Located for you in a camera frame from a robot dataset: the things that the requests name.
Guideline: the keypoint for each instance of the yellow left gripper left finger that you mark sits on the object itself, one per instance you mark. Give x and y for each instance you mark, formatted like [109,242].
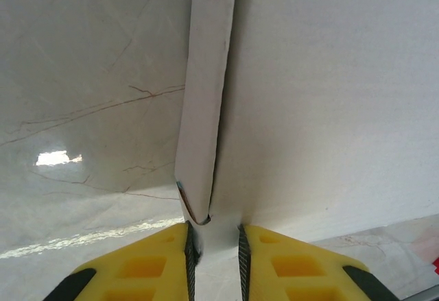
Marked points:
[144,266]

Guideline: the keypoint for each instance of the blue and white paper box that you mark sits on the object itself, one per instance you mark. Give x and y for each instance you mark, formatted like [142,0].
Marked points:
[308,92]

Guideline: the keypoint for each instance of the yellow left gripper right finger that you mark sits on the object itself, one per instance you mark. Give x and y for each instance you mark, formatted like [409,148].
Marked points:
[298,266]

